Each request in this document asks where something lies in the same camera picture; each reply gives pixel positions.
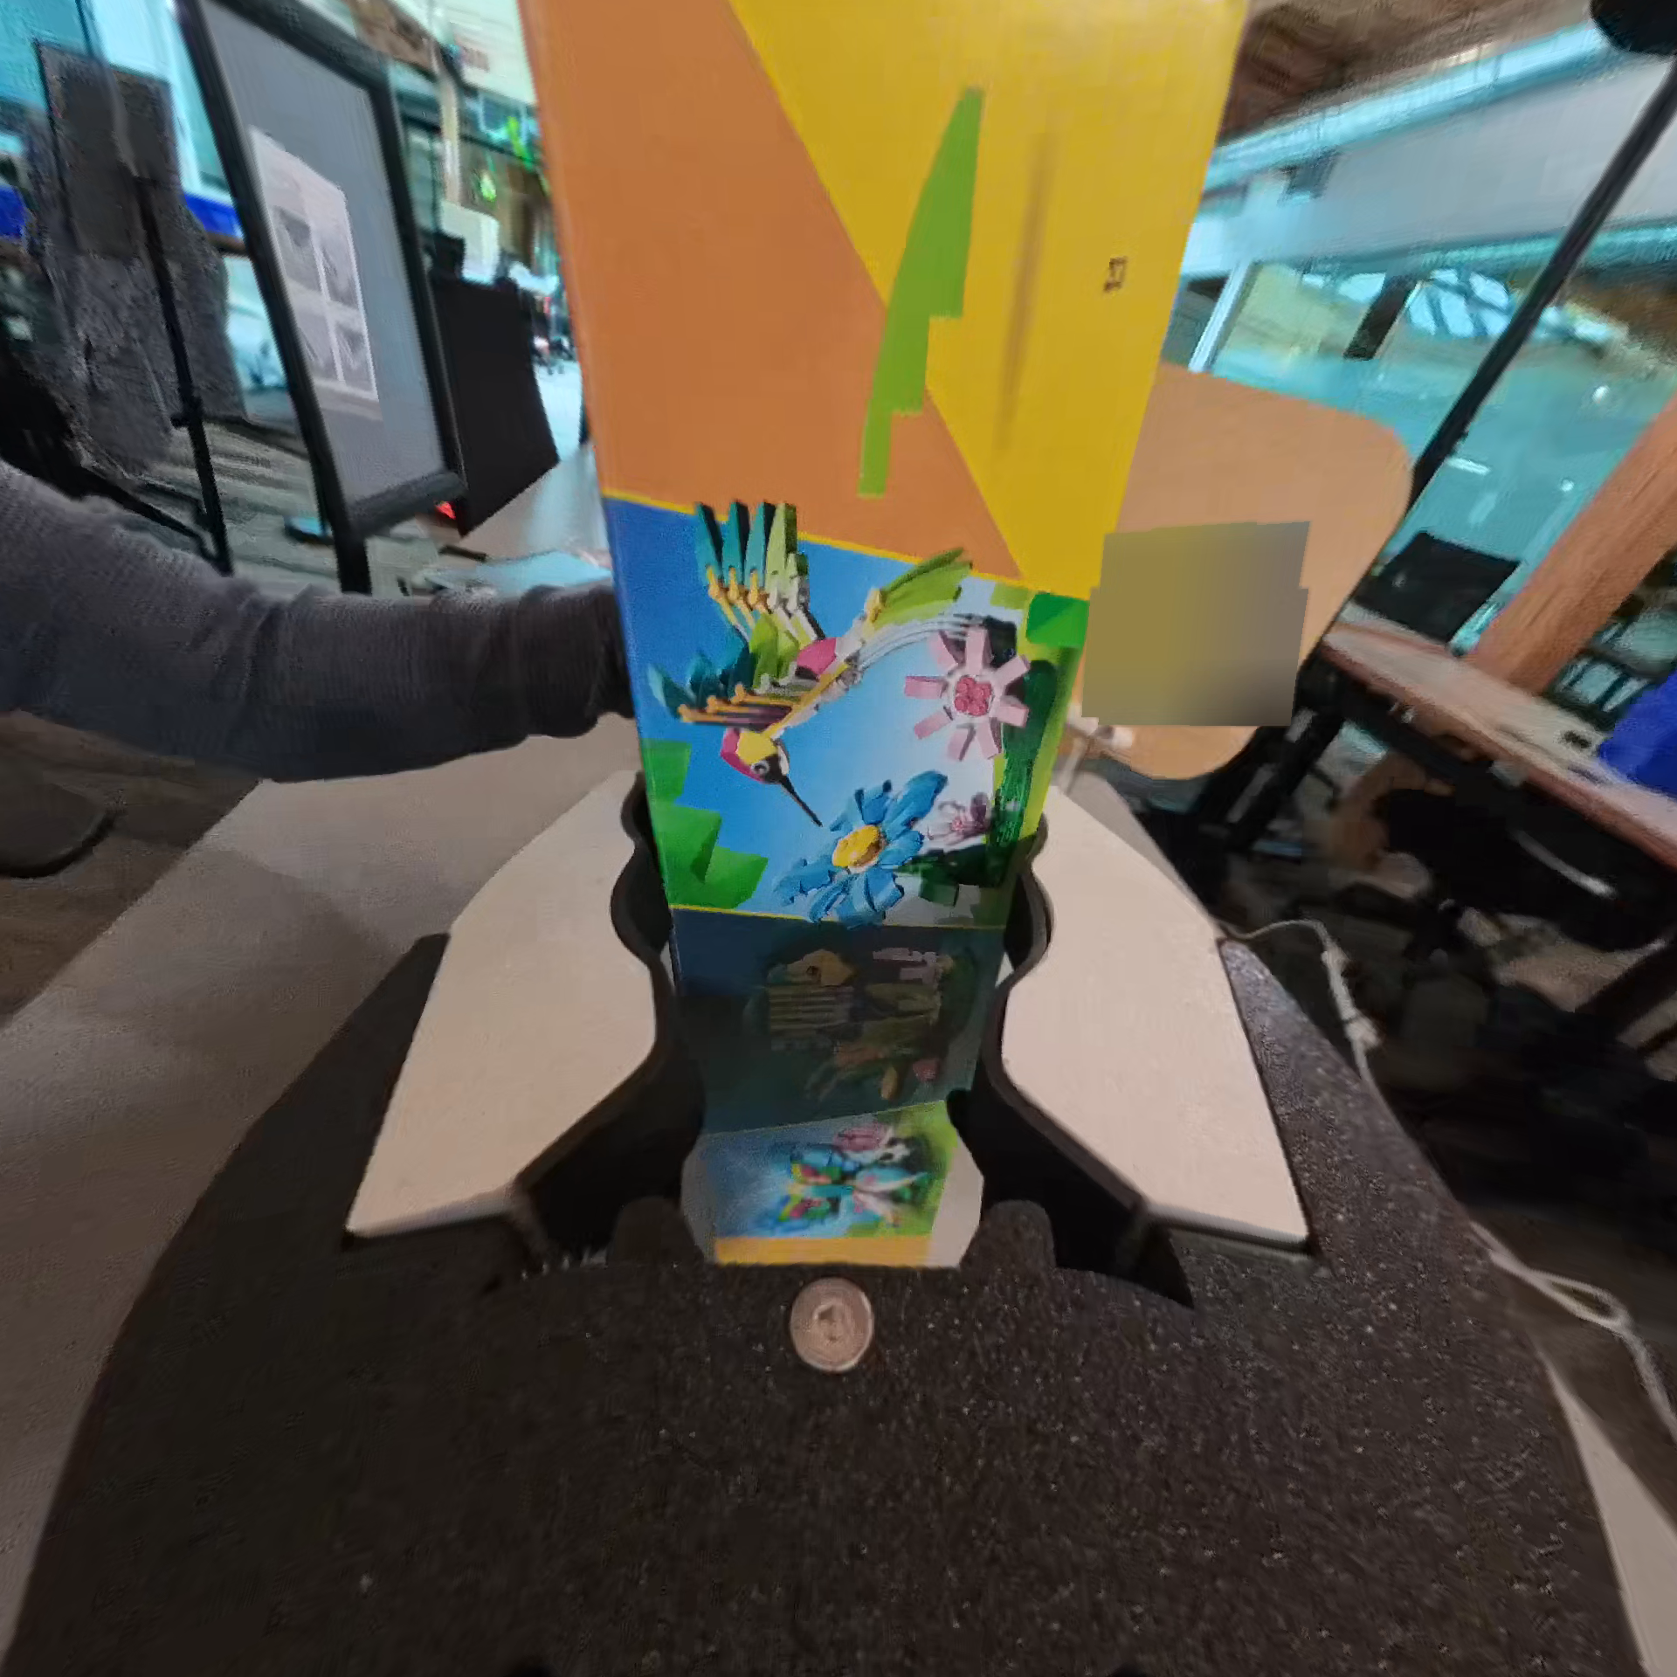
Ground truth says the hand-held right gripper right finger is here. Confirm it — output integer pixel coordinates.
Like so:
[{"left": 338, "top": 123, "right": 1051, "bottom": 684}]
[{"left": 961, "top": 784, "right": 1314, "bottom": 1271}]

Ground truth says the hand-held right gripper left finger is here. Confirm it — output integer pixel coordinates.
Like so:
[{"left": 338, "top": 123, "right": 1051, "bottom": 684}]
[{"left": 344, "top": 772, "right": 703, "bottom": 1263}]

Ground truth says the colourful lego set box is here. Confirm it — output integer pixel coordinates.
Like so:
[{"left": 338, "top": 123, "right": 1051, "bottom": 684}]
[{"left": 518, "top": 0, "right": 1250, "bottom": 1271}]

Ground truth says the person's left forearm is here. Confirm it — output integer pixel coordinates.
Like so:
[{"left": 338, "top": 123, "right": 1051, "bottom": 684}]
[{"left": 0, "top": 460, "right": 640, "bottom": 786}]

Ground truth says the wooden desk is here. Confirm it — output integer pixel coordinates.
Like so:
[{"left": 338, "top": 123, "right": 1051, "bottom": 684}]
[{"left": 1316, "top": 616, "right": 1677, "bottom": 869}]

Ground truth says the blue plastic box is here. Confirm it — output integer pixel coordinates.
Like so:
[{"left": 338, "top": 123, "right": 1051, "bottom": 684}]
[{"left": 1596, "top": 670, "right": 1677, "bottom": 801}]

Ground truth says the plywood chair back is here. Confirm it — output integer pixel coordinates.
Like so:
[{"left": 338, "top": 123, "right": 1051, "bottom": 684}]
[{"left": 1069, "top": 364, "right": 1418, "bottom": 790}]

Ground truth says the black framed display board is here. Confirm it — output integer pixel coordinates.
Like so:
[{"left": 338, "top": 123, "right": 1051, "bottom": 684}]
[{"left": 176, "top": 0, "right": 470, "bottom": 596}]

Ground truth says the black metal stand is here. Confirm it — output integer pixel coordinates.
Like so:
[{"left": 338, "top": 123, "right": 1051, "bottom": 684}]
[{"left": 132, "top": 171, "right": 238, "bottom": 580}]

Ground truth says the white printed paper sheet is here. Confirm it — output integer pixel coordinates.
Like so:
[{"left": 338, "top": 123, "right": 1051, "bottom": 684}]
[{"left": 246, "top": 127, "right": 384, "bottom": 424}]

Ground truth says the black tripod pole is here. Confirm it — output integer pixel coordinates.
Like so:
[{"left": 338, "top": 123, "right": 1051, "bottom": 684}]
[{"left": 1408, "top": 79, "right": 1677, "bottom": 504}]

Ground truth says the dark grey foam panel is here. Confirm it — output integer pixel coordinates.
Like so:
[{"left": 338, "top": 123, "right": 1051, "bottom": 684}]
[{"left": 33, "top": 41, "right": 252, "bottom": 462}]

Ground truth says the white cable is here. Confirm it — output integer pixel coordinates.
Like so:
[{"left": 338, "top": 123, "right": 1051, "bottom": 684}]
[{"left": 1224, "top": 917, "right": 1677, "bottom": 1444}]

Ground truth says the wooden post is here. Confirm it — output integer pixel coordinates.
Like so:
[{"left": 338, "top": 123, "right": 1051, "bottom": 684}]
[{"left": 1468, "top": 394, "right": 1677, "bottom": 698}]

